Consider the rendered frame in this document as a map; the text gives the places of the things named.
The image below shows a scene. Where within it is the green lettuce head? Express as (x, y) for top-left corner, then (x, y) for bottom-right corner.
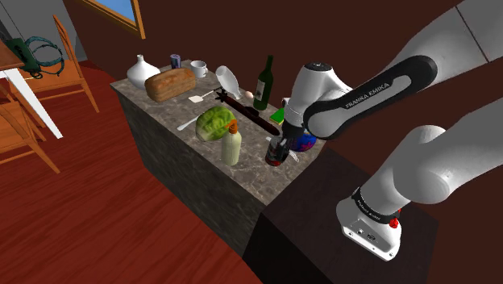
(194, 105), (239, 143)

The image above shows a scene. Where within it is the white spatula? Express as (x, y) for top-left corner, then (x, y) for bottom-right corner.
(188, 87), (222, 104)

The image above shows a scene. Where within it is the wooden table with white leg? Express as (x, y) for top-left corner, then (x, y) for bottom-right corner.
(0, 38), (64, 140)

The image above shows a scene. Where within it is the dark robot stand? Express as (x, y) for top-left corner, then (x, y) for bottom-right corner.
(241, 147), (439, 284)

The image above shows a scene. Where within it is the white mug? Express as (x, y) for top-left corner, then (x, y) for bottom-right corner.
(189, 59), (210, 79)

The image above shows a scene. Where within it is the clear glass bottle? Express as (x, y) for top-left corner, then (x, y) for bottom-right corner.
(214, 65), (243, 101)

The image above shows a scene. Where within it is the long black pepper mill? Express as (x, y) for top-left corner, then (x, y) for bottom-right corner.
(215, 89), (281, 137)

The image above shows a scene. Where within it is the dark red glass cup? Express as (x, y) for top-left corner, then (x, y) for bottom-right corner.
(264, 136), (292, 167)

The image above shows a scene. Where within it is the pale bottle with orange cap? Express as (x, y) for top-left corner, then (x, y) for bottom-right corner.
(220, 119), (243, 167)

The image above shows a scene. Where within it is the white vase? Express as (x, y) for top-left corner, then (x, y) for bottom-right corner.
(126, 54), (162, 91)

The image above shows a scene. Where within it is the green sponge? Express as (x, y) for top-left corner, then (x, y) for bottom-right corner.
(268, 106), (286, 127)

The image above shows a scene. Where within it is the green wine bottle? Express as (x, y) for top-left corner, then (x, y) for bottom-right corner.
(252, 54), (275, 112)

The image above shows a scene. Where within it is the wood framed window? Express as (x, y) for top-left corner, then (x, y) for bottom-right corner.
(80, 0), (147, 40)

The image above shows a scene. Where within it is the green bag with straps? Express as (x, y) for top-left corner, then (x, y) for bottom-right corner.
(6, 35), (65, 80)

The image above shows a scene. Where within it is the brown bread loaf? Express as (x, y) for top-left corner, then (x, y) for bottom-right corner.
(143, 67), (197, 103)

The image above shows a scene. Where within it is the wooden chair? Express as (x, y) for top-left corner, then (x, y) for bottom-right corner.
(7, 14), (101, 115)
(0, 80), (61, 175)

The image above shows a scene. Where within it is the blue patterned bowl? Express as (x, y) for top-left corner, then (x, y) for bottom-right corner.
(289, 132), (318, 153)

